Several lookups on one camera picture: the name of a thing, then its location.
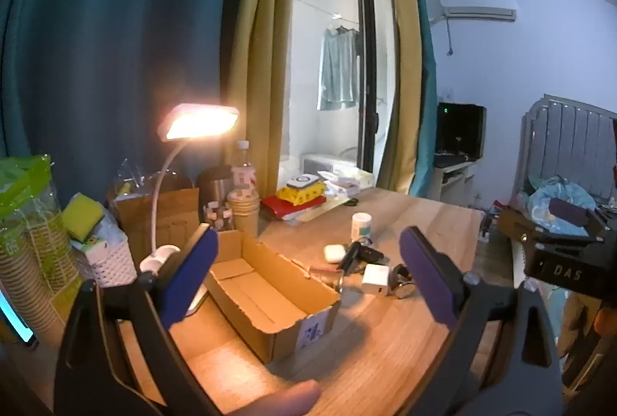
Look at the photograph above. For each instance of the white charger plug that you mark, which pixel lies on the white charger plug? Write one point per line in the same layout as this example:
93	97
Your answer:
375	279

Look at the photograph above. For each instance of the pale yellow tissue box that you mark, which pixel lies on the pale yellow tissue box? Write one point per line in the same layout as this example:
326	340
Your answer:
359	177

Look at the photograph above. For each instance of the white flat device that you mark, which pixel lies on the white flat device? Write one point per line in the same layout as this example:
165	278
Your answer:
303	181

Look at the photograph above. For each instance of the patterned glass jar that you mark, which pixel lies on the patterned glass jar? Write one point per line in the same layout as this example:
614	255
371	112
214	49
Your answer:
217	216

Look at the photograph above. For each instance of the grey padded headboard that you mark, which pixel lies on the grey padded headboard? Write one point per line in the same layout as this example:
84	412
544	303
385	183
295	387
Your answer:
569	146

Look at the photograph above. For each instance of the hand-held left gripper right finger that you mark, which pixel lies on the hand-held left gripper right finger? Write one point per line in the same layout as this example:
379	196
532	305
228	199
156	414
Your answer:
429	276

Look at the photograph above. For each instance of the red book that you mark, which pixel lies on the red book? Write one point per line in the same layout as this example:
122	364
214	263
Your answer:
277	206

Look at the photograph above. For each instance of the steel thermos with black lid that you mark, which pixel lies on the steel thermos with black lid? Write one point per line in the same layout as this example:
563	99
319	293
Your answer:
214	184

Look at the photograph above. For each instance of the stack of brown paper cups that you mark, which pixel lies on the stack of brown paper cups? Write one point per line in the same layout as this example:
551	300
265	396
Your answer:
243	213

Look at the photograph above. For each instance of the glowing screen device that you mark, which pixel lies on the glowing screen device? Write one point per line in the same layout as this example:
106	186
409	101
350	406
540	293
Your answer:
14	319

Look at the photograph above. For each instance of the white desk lamp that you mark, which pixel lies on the white desk lamp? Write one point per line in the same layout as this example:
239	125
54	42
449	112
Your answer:
202	122

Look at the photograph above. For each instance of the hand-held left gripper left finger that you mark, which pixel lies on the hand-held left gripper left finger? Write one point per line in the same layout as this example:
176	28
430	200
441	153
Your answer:
190	271

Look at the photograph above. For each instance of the white washing machine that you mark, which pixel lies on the white washing machine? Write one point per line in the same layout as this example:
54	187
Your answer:
323	165

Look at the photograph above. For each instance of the green bag of paper cups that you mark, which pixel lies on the green bag of paper cups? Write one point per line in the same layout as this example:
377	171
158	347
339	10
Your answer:
29	252

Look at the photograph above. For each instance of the white woven plastic basket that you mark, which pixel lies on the white woven plastic basket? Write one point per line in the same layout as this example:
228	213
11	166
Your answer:
111	264

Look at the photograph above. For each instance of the clear plastic water bottle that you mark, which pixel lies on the clear plastic water bottle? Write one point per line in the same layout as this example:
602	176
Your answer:
245	170

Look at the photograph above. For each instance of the yellow wet wipes pack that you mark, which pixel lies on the yellow wet wipes pack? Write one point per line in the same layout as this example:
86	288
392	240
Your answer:
299	195

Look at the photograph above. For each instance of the white cabinet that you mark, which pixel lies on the white cabinet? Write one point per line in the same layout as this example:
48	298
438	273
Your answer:
453	184

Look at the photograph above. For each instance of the clear plastic bag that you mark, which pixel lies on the clear plastic bag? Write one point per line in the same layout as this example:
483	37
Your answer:
135	177

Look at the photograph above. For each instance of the teal curtain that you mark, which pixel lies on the teal curtain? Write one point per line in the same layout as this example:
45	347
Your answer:
426	107
120	59

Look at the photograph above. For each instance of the brown cardboard lamp packaging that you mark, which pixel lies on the brown cardboard lamp packaging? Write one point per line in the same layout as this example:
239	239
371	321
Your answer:
168	218

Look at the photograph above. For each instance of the yellow green sponge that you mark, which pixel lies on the yellow green sponge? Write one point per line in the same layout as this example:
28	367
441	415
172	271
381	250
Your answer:
82	216

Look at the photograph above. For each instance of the cardboard box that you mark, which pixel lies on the cardboard box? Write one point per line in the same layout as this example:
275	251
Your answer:
250	295

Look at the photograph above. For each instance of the black sliding door frame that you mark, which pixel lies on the black sliding door frame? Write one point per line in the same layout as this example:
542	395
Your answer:
366	59

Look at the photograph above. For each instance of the black car key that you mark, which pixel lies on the black car key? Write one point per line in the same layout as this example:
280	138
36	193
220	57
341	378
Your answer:
361	254

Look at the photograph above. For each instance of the white earbuds case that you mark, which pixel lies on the white earbuds case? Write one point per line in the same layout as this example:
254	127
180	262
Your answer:
333	253

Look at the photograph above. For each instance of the white air conditioner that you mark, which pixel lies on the white air conditioner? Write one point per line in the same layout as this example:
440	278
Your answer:
477	11

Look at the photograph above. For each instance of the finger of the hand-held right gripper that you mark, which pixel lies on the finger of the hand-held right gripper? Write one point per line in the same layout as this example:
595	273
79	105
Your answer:
554	238
573	211

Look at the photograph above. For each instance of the black monitor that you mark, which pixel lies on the black monitor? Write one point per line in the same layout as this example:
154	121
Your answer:
460	127

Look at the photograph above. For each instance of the hanging pale green shirt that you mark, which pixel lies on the hanging pale green shirt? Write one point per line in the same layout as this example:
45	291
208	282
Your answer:
337	69

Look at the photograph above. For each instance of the yellow curtain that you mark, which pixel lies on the yellow curtain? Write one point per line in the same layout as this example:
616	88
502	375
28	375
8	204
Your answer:
260	59
407	59

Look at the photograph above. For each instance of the white pill bottle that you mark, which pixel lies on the white pill bottle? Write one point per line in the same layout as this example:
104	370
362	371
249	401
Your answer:
361	225

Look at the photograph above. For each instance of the blue bedding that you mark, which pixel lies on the blue bedding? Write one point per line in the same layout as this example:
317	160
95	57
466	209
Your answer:
549	199

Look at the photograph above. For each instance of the person's left hand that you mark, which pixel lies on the person's left hand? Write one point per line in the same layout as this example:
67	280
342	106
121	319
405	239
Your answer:
284	401

